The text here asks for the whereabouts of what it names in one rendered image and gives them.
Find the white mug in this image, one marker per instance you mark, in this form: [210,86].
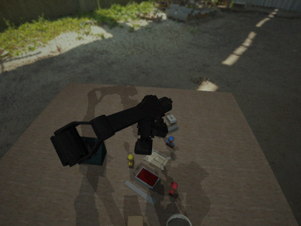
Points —
[178,220]

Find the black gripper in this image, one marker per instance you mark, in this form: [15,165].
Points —
[143,145]

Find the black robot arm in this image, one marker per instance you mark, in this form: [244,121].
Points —
[71,149]

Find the white inspection card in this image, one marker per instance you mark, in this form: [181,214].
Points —
[157,159]

